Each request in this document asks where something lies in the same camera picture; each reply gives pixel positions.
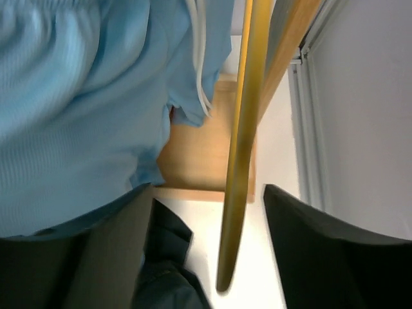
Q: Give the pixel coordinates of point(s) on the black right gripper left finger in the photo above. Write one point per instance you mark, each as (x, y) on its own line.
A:
(89, 262)

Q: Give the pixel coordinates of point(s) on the wooden clothes rack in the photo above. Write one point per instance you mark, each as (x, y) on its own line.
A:
(194, 161)

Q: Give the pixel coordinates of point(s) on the wooden hanger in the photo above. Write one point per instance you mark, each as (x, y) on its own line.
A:
(252, 60)

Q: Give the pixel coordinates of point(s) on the dark charcoal shorts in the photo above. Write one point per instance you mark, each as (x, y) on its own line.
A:
(164, 281)

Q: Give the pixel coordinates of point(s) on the aluminium frame rail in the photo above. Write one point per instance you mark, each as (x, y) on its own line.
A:
(305, 118)

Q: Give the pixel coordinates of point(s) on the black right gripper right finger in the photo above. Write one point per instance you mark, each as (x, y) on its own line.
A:
(324, 262)

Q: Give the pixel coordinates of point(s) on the light blue shorts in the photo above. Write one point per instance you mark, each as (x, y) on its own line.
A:
(89, 90)

